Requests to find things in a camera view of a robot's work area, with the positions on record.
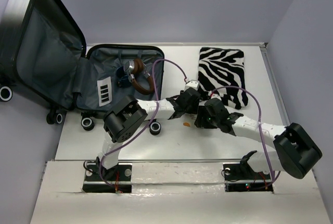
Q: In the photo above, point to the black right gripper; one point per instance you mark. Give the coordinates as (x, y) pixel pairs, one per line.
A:
(203, 112)

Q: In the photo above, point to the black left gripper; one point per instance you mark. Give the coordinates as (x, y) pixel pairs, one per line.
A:
(194, 109)

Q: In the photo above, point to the white orange eyelid tape card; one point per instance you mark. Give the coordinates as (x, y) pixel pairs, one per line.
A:
(189, 120)

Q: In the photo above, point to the zebra print plush cloth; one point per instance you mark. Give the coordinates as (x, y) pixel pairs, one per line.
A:
(224, 70)

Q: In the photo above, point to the brown silver headphones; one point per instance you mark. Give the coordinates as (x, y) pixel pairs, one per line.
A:
(139, 77)

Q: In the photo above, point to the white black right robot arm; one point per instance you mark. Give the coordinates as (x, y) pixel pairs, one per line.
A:
(287, 149)

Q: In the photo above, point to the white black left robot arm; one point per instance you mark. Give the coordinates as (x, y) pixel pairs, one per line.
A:
(131, 116)

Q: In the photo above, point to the dark blue mug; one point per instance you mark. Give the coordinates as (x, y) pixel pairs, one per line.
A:
(122, 78)

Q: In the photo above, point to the black hard-shell suitcase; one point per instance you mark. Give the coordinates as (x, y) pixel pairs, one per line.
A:
(44, 57)

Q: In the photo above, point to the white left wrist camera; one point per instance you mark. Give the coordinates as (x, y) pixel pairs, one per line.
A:
(194, 84)

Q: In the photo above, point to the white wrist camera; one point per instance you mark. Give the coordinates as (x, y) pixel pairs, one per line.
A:
(215, 95)
(194, 84)

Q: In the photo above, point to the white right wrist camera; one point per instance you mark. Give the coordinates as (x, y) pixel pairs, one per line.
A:
(215, 95)

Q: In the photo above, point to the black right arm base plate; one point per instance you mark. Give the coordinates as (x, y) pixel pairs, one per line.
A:
(237, 180)

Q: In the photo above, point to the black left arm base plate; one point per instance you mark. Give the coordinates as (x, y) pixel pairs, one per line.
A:
(116, 180)

